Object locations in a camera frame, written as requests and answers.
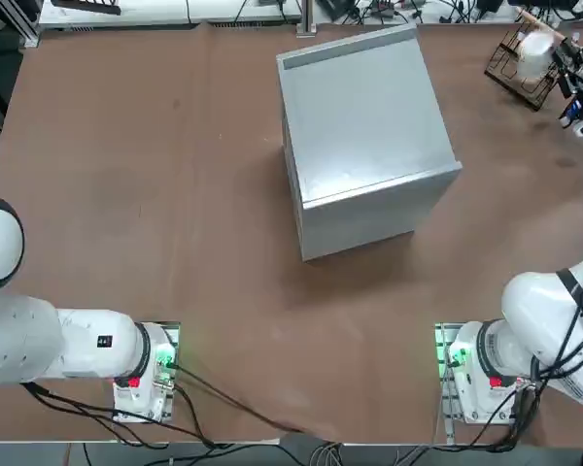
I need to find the white cup with dark handle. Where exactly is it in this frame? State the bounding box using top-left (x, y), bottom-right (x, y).
top-left (516, 29), bottom-right (559, 84)

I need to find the gray steel drawer cabinet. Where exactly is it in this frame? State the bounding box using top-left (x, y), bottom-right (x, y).
top-left (275, 23), bottom-right (463, 264)

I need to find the black ribbed device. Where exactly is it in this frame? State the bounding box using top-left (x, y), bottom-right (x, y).
top-left (51, 0), bottom-right (122, 16)

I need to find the black wire cup rack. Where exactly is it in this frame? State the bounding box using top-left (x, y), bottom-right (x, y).
top-left (483, 9), bottom-right (566, 112)

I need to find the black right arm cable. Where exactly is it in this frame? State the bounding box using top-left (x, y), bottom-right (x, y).
top-left (485, 247), bottom-right (583, 450)

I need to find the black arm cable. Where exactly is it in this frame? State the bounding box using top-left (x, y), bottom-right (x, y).
top-left (21, 381), bottom-right (215, 449)
top-left (485, 247), bottom-right (583, 450)

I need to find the black cable across table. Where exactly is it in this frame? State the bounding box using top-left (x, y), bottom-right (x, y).
top-left (167, 361), bottom-right (322, 438)

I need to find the aluminium profile corner post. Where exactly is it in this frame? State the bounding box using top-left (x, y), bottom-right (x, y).
top-left (15, 0), bottom-right (43, 49)

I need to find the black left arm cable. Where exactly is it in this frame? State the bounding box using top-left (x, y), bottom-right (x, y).
top-left (21, 381), bottom-right (215, 449)

